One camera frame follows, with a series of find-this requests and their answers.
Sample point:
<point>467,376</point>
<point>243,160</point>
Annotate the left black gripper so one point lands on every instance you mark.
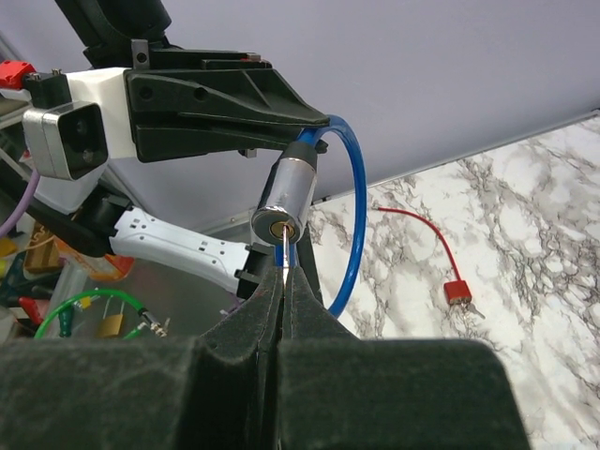
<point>234,101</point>

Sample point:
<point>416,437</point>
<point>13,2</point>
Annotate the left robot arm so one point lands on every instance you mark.
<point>108,223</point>

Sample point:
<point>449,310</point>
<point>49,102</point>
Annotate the green cable lock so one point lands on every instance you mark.
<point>86,309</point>

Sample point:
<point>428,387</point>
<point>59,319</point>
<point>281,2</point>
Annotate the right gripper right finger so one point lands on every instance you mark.
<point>336,391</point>

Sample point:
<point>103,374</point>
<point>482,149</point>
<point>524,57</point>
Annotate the blue cable lock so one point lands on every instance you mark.
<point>347,211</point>

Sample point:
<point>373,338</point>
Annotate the red cable lock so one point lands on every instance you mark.
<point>456,291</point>

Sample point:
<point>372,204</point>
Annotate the orange plastic bottle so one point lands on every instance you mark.
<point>108,268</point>

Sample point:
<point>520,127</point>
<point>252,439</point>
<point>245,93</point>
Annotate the silver key bunch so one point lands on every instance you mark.
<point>469,311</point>
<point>286,253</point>

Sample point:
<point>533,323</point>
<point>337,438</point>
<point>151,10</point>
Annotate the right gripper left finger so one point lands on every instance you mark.
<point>213,391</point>

